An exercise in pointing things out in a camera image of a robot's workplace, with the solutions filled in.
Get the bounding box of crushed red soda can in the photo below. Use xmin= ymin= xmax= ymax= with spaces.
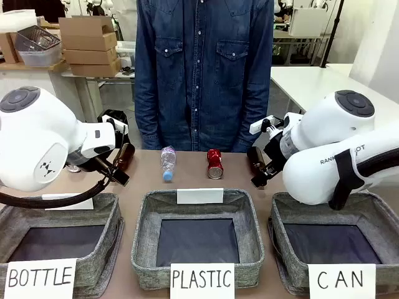
xmin=206 ymin=148 xmax=224 ymax=180

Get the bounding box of person's left forearm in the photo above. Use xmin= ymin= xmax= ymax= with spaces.
xmin=237 ymin=77 xmax=272 ymax=153

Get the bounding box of open brown cardboard box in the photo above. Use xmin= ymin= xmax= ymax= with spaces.
xmin=58 ymin=16 xmax=118 ymax=51

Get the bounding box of wooden shelf board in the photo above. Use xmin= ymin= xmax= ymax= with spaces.
xmin=0 ymin=60 xmax=70 ymax=74

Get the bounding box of grey fabric basket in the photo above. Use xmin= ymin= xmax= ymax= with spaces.
xmin=267 ymin=191 xmax=399 ymax=297
xmin=0 ymin=192 xmax=125 ymax=298
xmin=130 ymin=188 xmax=266 ymax=292

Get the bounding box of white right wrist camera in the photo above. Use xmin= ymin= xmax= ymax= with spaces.
xmin=249 ymin=115 xmax=284 ymax=135

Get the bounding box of dark mesh wire basket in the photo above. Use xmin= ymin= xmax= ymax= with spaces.
xmin=15 ymin=25 xmax=62 ymax=52

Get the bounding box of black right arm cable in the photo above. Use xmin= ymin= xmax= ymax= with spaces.
xmin=328 ymin=148 xmax=399 ymax=211

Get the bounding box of white foam sheet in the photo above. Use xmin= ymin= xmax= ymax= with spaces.
xmin=0 ymin=9 xmax=38 ymax=32

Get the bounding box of small brown cardboard box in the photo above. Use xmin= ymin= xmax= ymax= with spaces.
xmin=0 ymin=31 xmax=20 ymax=64

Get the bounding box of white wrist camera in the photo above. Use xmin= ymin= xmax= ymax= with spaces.
xmin=249 ymin=115 xmax=284 ymax=135
xmin=102 ymin=114 xmax=129 ymax=133

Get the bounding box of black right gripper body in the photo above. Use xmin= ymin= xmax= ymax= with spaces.
xmin=262 ymin=145 xmax=284 ymax=179

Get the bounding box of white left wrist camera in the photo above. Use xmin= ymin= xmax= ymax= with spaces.
xmin=102 ymin=114 xmax=129 ymax=133

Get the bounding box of white box on desk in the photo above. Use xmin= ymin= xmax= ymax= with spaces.
xmin=288 ymin=7 xmax=327 ymax=38

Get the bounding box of person's right forearm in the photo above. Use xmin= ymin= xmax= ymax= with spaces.
xmin=134 ymin=77 xmax=160 ymax=150

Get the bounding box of black tripod stand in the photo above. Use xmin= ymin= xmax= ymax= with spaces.
xmin=320 ymin=0 xmax=345 ymax=68

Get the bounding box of large white side table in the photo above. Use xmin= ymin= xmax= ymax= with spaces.
xmin=270 ymin=64 xmax=399 ymax=125

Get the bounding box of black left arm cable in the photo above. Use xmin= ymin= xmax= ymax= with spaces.
xmin=0 ymin=169 xmax=117 ymax=209

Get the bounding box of flat brown cardboard box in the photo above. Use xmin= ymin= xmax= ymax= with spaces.
xmin=69 ymin=58 xmax=122 ymax=78
xmin=62 ymin=46 xmax=118 ymax=65

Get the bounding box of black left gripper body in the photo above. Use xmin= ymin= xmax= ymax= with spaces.
xmin=92 ymin=154 xmax=117 ymax=181

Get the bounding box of translucent plastic storage bin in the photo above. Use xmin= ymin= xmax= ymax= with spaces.
xmin=17 ymin=42 xmax=62 ymax=68

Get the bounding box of white background table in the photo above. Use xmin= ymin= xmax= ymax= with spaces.
xmin=60 ymin=70 xmax=137 ymax=123

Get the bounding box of person's denim shirt torso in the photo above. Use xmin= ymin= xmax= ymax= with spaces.
xmin=133 ymin=0 xmax=276 ymax=153

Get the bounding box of white CAN paper label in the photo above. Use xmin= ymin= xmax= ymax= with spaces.
xmin=307 ymin=263 xmax=377 ymax=299

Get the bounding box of white PLASTIC paper label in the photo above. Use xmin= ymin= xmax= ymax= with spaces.
xmin=170 ymin=263 xmax=236 ymax=299
xmin=176 ymin=187 xmax=225 ymax=205

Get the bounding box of plastic bottle with blue cap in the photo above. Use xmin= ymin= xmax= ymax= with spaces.
xmin=160 ymin=146 xmax=179 ymax=183

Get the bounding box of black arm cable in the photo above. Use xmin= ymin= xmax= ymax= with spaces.
xmin=0 ymin=169 xmax=117 ymax=209
xmin=328 ymin=148 xmax=399 ymax=211

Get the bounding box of white BOTTLE paper label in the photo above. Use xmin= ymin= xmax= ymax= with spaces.
xmin=41 ymin=192 xmax=95 ymax=211
xmin=4 ymin=258 xmax=77 ymax=299

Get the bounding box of brown glass bottle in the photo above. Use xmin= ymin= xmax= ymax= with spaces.
xmin=112 ymin=142 xmax=136 ymax=171
xmin=247 ymin=146 xmax=267 ymax=176

